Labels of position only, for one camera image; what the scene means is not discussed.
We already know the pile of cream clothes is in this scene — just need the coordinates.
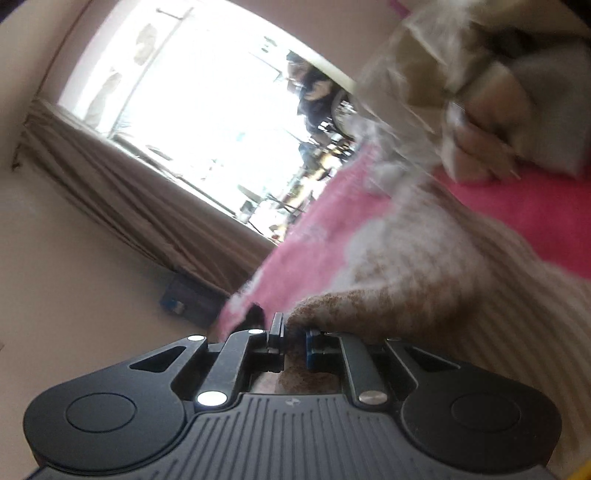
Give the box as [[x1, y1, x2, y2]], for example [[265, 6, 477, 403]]
[[355, 0, 591, 185]]

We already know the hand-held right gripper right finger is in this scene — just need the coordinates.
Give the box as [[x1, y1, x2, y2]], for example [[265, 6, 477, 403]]
[[302, 328, 462, 409]]

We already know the brown curtain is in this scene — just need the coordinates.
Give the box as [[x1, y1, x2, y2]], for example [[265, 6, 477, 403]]
[[18, 97, 273, 296]]

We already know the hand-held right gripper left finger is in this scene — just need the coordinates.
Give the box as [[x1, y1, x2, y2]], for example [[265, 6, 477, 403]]
[[129, 312, 284, 409]]

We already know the wheelchair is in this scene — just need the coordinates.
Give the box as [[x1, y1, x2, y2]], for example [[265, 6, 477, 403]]
[[284, 51, 365, 144]]

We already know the beige houndstooth knit sweater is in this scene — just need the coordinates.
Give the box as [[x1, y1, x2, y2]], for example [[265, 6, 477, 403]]
[[252, 175, 591, 462]]

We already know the pink printed blanket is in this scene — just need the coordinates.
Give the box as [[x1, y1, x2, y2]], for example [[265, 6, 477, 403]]
[[217, 138, 591, 333]]

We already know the bright window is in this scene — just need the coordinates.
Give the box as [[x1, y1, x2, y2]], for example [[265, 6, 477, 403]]
[[58, 0, 356, 241]]

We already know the black garment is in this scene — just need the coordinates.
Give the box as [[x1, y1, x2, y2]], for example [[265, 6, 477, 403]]
[[245, 302, 266, 330]]

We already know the blue box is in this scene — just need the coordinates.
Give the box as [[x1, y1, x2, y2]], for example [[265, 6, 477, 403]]
[[159, 274, 227, 326]]

